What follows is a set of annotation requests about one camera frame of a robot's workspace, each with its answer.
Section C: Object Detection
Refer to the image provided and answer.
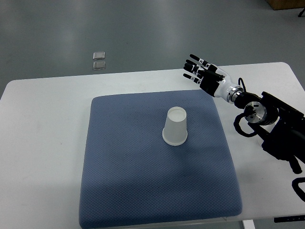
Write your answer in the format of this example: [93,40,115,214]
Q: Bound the brown cardboard box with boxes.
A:
[266,0,305,10]

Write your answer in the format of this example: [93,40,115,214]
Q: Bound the upper metal floor plate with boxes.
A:
[93,51,105,60]

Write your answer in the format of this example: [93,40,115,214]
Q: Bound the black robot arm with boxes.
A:
[234,78,305,174]

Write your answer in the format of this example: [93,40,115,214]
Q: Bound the lower metal floor plate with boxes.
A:
[93,61,106,70]

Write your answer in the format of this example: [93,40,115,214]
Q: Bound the black tripod leg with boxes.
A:
[298,8,305,17]

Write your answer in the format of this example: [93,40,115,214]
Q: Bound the white paper cup on cushion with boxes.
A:
[162,106,188,146]

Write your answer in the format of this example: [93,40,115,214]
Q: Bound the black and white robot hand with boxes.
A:
[183,54,245,103]

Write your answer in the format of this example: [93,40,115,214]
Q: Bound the black table control panel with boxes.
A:
[274,215,305,223]

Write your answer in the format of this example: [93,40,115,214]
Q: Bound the metal floor plate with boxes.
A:
[93,61,106,70]
[93,51,105,60]

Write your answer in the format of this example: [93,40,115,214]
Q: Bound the white table leg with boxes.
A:
[242,219,255,229]

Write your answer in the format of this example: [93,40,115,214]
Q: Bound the blue fabric cushion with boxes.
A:
[79,90,242,229]

